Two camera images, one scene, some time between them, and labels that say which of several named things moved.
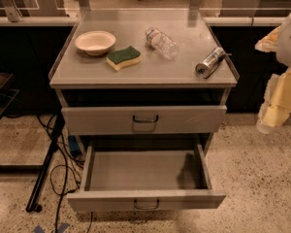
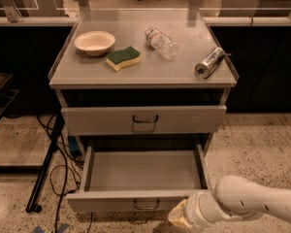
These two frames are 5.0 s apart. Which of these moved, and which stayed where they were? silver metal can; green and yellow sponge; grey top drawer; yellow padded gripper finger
Moved: yellow padded gripper finger
Stayed: silver metal can; grey top drawer; green and yellow sponge
